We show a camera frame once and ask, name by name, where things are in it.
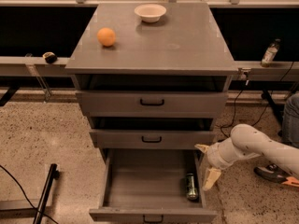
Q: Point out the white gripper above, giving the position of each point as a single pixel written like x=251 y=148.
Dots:
x=214 y=158

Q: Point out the green soda can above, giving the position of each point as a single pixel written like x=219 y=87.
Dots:
x=191 y=189

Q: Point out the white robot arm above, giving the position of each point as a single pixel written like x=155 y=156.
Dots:
x=246 y=142

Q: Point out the bottom grey drawer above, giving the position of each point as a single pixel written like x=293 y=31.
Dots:
x=149 y=186

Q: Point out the grey drawer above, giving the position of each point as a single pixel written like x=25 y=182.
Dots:
x=150 y=139
x=149 y=186
x=151 y=104

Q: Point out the grey drawer cabinet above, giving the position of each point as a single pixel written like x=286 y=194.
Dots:
x=183 y=51

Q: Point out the middle grey drawer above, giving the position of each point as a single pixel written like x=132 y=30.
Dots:
x=150 y=139

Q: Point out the top grey drawer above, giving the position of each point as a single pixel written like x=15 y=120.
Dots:
x=151 y=104

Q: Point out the black orange sneaker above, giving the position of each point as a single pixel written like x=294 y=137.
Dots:
x=274 y=174

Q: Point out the blue jeans leg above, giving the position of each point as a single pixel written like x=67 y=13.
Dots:
x=290 y=124

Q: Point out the clear plastic bottle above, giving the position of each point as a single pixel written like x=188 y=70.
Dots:
x=270 y=53

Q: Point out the black metal stand leg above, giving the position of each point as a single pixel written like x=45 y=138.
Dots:
x=40 y=211

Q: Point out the white paper bowl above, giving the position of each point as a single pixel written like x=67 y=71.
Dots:
x=150 y=13

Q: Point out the orange fruit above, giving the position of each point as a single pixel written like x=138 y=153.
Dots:
x=106 y=37

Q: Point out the black tape measure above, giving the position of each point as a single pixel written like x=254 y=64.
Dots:
x=50 y=57

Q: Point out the grey metal rail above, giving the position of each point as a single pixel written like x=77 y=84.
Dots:
x=28 y=66

